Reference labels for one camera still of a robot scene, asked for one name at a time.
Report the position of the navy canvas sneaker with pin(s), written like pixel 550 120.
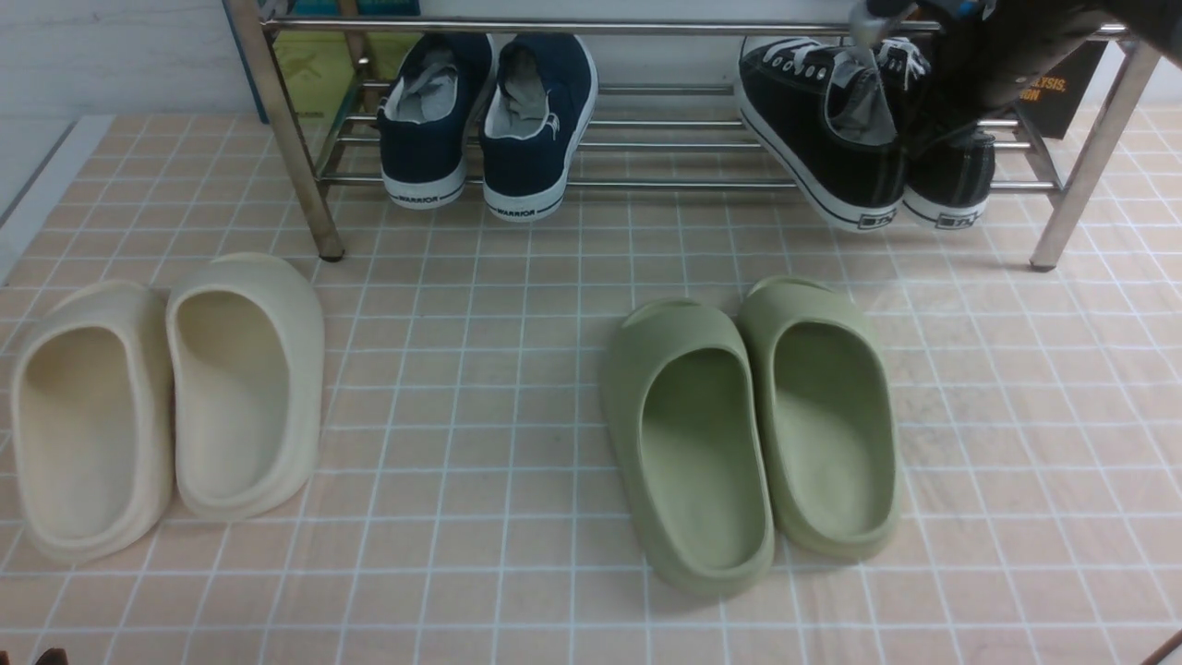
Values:
pixel 441 88
pixel 544 98

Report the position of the silver metal shoe rack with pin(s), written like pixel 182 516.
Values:
pixel 312 176

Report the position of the right cream foam slipper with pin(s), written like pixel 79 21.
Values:
pixel 247 338

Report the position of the right navy canvas sneaker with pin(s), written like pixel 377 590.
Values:
pixel 544 98

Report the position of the green foam slipper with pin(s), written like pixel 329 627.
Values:
pixel 677 396
pixel 823 407

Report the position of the cream foam slipper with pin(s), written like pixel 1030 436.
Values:
pixel 91 410
pixel 247 338

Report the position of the black canvas sneaker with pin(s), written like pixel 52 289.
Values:
pixel 821 110
pixel 948 178

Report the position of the left navy canvas sneaker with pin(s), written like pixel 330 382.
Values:
pixel 441 88

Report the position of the left green foam slipper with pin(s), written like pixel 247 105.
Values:
pixel 677 396

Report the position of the left cream foam slipper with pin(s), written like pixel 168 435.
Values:
pixel 91 410

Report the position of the yellow green box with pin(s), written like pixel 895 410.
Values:
pixel 317 67

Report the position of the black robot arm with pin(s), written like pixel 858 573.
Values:
pixel 987 52

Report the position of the black book orange text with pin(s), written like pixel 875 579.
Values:
pixel 1051 103

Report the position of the right green foam slipper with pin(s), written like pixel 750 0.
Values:
pixel 823 407

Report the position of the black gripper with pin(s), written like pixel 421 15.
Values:
pixel 959 21

